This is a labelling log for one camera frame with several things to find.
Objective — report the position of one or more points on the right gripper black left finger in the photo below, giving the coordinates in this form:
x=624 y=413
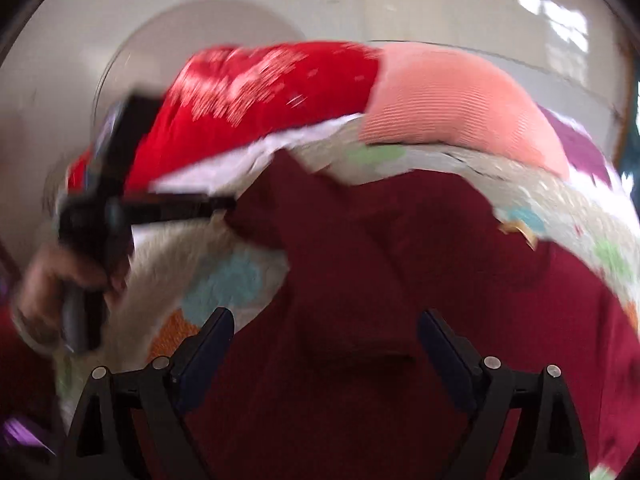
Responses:
x=129 y=425

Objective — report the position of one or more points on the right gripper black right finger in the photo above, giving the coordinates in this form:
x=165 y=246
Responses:
x=548 y=442

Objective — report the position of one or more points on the dark red garment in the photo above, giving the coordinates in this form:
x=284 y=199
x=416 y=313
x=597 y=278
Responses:
x=330 y=380

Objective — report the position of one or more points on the person's left hand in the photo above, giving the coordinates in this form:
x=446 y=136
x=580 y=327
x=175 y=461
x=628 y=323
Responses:
x=37 y=306

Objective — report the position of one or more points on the patchwork heart quilt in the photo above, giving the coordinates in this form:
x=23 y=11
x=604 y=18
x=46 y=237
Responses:
x=182 y=271

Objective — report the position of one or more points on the white round headboard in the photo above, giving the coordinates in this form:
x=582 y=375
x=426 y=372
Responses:
x=153 y=55

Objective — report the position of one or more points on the red floral duvet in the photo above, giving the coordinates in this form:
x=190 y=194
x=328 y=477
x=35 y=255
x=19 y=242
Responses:
x=228 y=97

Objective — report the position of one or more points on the purple cloth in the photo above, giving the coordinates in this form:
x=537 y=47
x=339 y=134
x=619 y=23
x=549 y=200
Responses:
x=580 y=151

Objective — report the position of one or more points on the pink checked pillow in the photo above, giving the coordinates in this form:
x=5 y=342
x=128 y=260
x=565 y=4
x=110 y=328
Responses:
x=426 y=95

